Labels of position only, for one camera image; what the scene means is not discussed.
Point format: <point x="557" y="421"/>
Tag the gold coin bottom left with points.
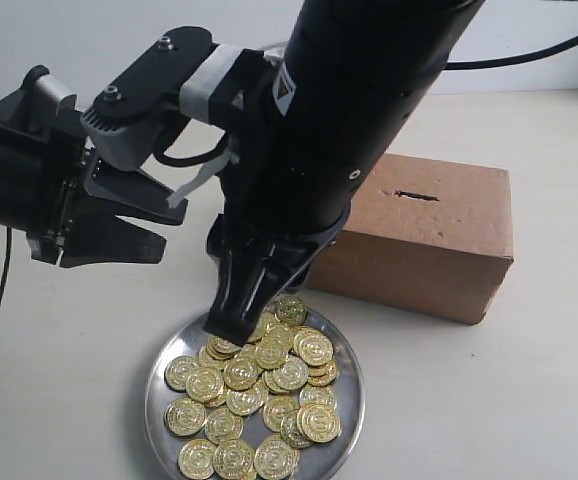
<point x="195" y="460"/>

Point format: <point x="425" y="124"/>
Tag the gold coin lower centre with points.
<point x="222" y="425"/>

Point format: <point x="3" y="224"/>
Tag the gold coin right lower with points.
<point x="319" y="423"/>

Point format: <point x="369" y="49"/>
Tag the gold coin left lower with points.
<point x="184" y="417"/>

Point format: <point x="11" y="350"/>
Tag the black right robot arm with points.
<point x="352" y="74"/>

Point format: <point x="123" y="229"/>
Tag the dark gold coin centre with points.
<point x="270" y="354"/>

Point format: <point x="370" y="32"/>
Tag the gold coin far left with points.
<point x="178" y="370"/>

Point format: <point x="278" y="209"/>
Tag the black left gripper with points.
<point x="40" y="195"/>

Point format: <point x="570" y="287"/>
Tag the round steel plate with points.
<point x="321" y="461"/>

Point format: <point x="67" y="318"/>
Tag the gold coin right middle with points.
<point x="276" y="408"/>

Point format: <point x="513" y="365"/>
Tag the brown cardboard slotted box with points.
<point x="427" y="236"/>

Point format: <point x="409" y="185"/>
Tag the gold coin top edge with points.
<point x="291" y="309"/>

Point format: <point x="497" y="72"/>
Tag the gold coin bottom right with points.
<point x="275" y="459"/>

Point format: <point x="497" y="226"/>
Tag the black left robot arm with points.
<point x="73" y="207"/>

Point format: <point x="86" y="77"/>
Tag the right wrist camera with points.
<point x="123" y="127"/>

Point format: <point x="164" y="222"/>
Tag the gold coin centre upper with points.
<point x="292" y="375"/>

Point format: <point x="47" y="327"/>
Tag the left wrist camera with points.
<point x="47" y="95"/>

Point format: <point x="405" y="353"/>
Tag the gold coin bottom edge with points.
<point x="233" y="459"/>

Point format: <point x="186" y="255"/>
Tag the gold coin right stack top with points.
<point x="313" y="347"/>

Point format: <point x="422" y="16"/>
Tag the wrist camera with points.
<point x="123" y="127"/>
<point x="47" y="95"/>

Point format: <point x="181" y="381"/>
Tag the gold coin left upper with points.
<point x="204" y="384"/>

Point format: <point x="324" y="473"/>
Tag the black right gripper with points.
<point x="282" y="208"/>

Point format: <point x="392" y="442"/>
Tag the gold coin edge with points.
<point x="291" y="309"/>
<point x="233" y="459"/>

